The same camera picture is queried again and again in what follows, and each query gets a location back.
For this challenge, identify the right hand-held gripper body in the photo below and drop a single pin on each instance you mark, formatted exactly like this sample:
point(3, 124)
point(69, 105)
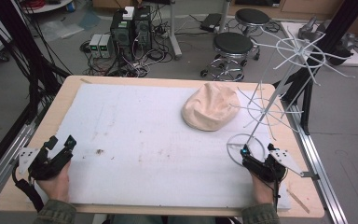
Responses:
point(268, 169)

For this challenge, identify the black flat device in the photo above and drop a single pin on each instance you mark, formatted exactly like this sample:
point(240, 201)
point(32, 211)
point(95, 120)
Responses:
point(210, 21)

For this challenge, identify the wooden stick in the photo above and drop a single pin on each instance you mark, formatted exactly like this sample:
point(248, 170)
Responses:
point(298, 200)

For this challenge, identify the beige cap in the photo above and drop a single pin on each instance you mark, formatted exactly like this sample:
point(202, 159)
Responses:
point(211, 107)

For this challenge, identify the grey power supply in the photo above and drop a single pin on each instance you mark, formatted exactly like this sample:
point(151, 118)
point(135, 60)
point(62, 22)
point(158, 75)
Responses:
point(106, 46)
point(94, 45)

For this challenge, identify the grey machine part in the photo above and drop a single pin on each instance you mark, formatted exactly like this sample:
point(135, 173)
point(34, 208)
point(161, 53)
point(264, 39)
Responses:
point(310, 29)

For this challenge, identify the metal clamp bracket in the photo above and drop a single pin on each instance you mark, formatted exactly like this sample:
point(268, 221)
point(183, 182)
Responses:
point(310, 175)

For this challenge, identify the person's right hand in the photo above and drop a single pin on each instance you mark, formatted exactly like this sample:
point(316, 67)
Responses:
point(263, 193)

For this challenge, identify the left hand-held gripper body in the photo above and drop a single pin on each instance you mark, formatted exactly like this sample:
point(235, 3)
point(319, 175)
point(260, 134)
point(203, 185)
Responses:
point(51, 166)

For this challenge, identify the white foam mat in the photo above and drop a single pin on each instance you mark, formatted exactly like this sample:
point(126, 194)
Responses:
point(155, 146)

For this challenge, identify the person's left hand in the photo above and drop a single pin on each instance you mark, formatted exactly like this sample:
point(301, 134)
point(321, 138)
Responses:
point(57, 188)

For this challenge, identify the black round stool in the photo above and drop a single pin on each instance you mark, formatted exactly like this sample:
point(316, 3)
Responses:
point(251, 16)
point(232, 43)

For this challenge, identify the grey metal stand leg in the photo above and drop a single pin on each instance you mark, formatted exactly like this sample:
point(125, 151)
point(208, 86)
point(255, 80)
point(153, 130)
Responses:
point(174, 34)

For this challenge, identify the black computer tower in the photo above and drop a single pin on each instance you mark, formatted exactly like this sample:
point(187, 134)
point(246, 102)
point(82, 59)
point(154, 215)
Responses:
point(143, 29)
point(121, 34)

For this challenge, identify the aluminium rail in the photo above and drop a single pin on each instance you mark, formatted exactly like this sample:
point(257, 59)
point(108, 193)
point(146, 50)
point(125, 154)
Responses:
point(321, 174)
point(3, 165)

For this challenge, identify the white round table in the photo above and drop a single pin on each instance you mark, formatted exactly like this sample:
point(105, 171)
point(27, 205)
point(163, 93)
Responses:
point(48, 6)

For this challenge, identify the black frame post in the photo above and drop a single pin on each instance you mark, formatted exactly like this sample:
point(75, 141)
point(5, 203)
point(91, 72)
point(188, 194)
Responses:
point(332, 37)

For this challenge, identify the clear plastic sheet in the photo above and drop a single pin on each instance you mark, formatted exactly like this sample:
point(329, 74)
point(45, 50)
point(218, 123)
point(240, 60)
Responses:
point(60, 31)

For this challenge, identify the white box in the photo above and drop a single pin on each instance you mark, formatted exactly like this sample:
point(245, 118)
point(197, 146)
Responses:
point(128, 13)

